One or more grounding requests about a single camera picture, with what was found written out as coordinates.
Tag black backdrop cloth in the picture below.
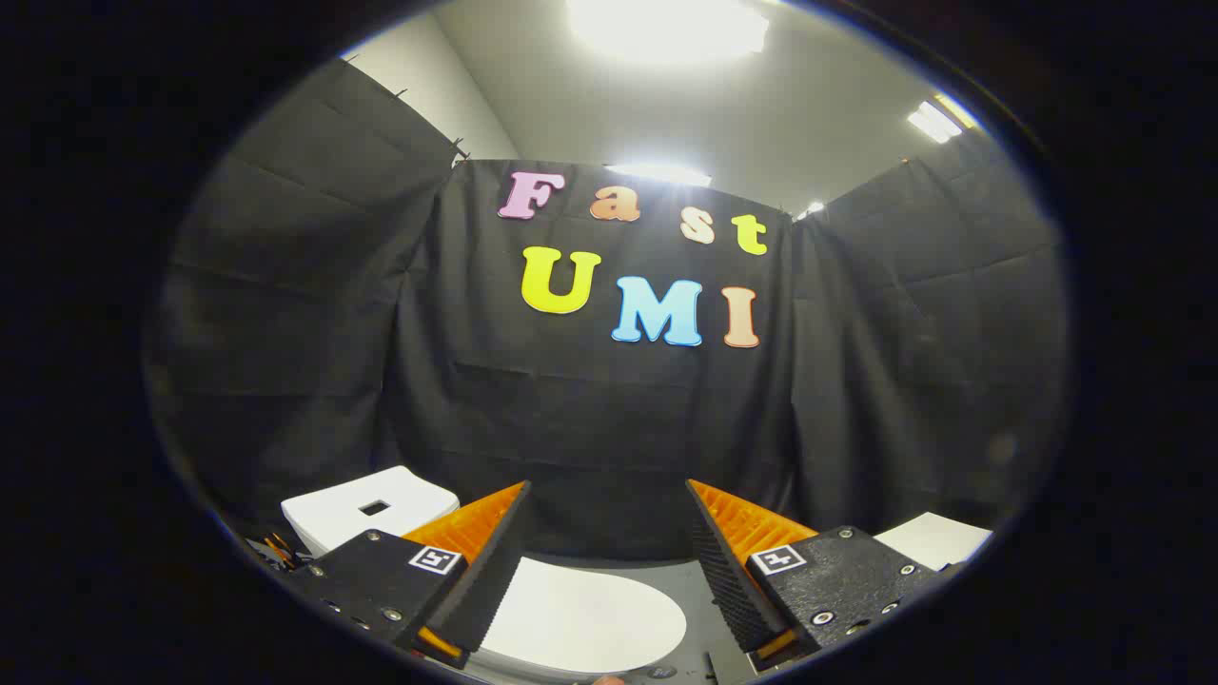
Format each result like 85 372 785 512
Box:
143 57 1071 564

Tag rectangular ceiling light panel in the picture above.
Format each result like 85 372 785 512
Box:
607 163 714 189
906 92 982 146

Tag white toilet lid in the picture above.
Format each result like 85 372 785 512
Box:
473 557 688 678

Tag large round ceiling light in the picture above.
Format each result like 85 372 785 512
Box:
565 0 771 65

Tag white drawer cabinet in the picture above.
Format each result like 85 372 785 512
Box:
873 512 994 573

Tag white toilet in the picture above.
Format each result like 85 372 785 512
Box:
281 465 462 559

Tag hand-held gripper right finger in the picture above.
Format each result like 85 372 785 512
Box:
687 479 944 674

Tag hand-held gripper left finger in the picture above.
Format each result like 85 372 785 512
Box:
295 480 532 670

